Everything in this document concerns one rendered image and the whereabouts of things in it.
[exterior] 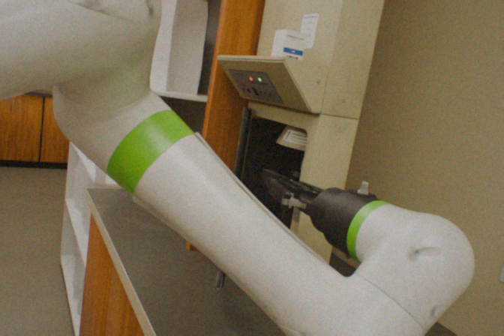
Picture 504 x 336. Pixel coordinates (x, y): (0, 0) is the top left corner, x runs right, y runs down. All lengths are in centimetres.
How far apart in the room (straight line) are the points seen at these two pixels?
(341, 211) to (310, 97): 34
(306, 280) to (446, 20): 95
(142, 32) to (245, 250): 25
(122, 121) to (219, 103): 69
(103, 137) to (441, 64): 96
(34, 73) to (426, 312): 45
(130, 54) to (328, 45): 55
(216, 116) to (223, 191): 70
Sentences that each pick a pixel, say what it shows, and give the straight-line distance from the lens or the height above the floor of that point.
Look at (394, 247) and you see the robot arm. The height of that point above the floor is 129.
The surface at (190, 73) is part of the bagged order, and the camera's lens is 220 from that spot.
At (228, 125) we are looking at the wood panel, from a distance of 118.
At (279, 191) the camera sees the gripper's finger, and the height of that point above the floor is 128.
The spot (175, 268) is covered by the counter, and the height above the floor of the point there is 94.
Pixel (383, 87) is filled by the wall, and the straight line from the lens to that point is 136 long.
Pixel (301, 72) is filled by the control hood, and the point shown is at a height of 149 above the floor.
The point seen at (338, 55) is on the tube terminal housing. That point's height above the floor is 153.
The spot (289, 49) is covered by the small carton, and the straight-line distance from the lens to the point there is 89.
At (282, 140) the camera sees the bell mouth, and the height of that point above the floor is 133.
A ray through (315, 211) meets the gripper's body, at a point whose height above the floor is 127.
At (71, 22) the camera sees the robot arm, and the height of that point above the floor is 147.
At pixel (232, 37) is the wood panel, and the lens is 117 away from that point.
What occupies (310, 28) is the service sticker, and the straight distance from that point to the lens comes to 96.
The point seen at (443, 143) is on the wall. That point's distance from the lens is 120.
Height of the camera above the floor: 144
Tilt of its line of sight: 10 degrees down
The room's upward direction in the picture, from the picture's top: 10 degrees clockwise
